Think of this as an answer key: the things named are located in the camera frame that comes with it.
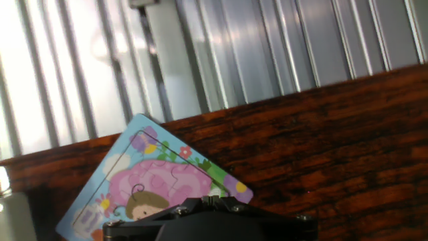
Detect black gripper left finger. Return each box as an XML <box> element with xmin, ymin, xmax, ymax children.
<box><xmin>102</xmin><ymin>197</ymin><xmax>212</xmax><ymax>241</ymax></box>

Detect small metal corner bracket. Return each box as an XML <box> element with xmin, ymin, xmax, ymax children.
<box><xmin>128</xmin><ymin>0</ymin><xmax>161</xmax><ymax>9</ymax></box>

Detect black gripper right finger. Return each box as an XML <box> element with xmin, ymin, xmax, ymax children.
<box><xmin>210</xmin><ymin>195</ymin><xmax>318</xmax><ymax>241</ymax></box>

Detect grey box with red button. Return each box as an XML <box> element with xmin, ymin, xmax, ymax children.
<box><xmin>0</xmin><ymin>191</ymin><xmax>37</xmax><ymax>241</ymax></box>

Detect white green jigsaw puzzle piece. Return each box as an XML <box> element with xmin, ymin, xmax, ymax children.
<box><xmin>207</xmin><ymin>183</ymin><xmax>229</xmax><ymax>199</ymax></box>

